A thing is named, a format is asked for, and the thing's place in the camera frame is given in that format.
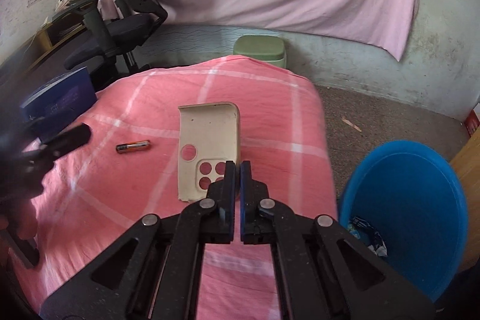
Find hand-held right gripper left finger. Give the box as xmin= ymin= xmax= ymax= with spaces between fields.
xmin=39 ymin=161 xmax=238 ymax=320

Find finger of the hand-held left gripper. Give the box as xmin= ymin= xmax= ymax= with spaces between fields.
xmin=39 ymin=124 xmax=92 ymax=159

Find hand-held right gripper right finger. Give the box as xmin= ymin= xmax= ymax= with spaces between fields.
xmin=239 ymin=160 xmax=437 ymax=320

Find black orange battery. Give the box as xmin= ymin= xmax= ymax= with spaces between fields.
xmin=115 ymin=140 xmax=151 ymax=154

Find beige phone case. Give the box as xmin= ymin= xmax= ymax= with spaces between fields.
xmin=177 ymin=101 xmax=241 ymax=204

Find blue white wrapper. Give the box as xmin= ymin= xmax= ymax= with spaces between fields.
xmin=347 ymin=216 xmax=389 ymax=258

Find blue plastic bucket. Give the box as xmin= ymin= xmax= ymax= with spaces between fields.
xmin=338 ymin=141 xmax=469 ymax=303

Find person's left hand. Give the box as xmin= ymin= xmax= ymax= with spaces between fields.
xmin=0 ymin=198 xmax=38 ymax=242

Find dark blue cardboard box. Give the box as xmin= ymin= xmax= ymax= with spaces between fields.
xmin=19 ymin=66 xmax=98 ymax=122

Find pink checked tablecloth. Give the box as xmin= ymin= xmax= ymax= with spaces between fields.
xmin=7 ymin=55 xmax=340 ymax=320

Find wooden desk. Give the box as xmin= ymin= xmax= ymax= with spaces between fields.
xmin=0 ymin=3 xmax=98 ymax=81

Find black office chair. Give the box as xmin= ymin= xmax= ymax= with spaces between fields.
xmin=64 ymin=0 xmax=169 ymax=77

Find green plastic stool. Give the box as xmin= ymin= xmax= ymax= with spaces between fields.
xmin=232 ymin=36 xmax=287 ymax=70

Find wooden cabinet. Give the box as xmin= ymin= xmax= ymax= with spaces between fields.
xmin=448 ymin=129 xmax=480 ymax=264

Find red box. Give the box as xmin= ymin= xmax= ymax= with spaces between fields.
xmin=464 ymin=109 xmax=480 ymax=137

